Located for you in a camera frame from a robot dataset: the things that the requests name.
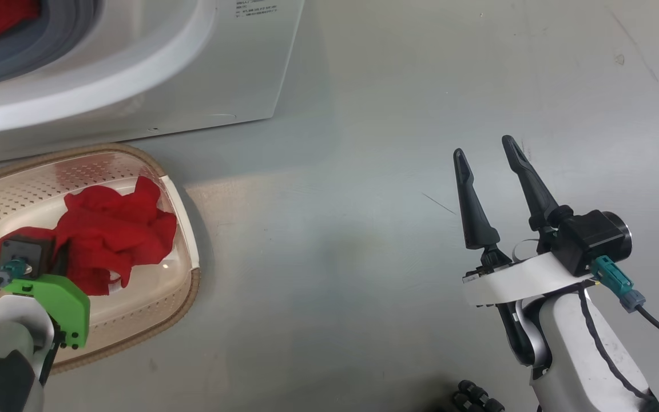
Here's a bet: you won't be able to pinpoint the plain red thin garment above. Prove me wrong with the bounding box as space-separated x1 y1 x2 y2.
0 176 178 296

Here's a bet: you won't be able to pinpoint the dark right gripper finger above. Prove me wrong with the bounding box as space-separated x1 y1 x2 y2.
453 148 502 251
502 135 560 232

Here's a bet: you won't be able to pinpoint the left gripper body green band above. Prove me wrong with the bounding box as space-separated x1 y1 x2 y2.
3 275 91 350

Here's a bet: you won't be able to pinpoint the printed text label sticker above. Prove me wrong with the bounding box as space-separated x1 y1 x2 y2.
234 0 277 18

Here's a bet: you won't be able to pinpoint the right camera cable teal plug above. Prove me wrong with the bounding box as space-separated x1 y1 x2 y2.
591 256 659 354

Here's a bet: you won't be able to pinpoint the cream perforated basket brown rim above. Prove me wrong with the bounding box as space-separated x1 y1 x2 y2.
0 143 202 374

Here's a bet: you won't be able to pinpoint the white front-load washing machine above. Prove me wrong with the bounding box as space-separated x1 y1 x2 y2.
0 0 306 168

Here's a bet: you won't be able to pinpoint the black ribbed cable connectors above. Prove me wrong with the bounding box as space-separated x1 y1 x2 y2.
452 379 506 412

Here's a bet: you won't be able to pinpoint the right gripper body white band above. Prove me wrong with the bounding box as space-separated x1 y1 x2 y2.
462 252 593 367

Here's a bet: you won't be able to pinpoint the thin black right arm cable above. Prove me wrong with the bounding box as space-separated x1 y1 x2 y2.
578 286 653 401

